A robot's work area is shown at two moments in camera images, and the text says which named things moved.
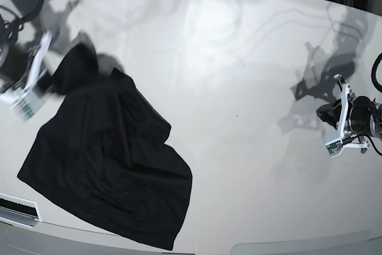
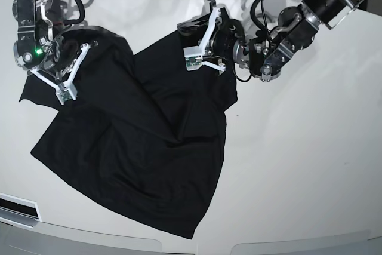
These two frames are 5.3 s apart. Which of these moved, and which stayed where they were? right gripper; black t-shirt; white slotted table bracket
Moved: black t-shirt; right gripper
Stayed: white slotted table bracket
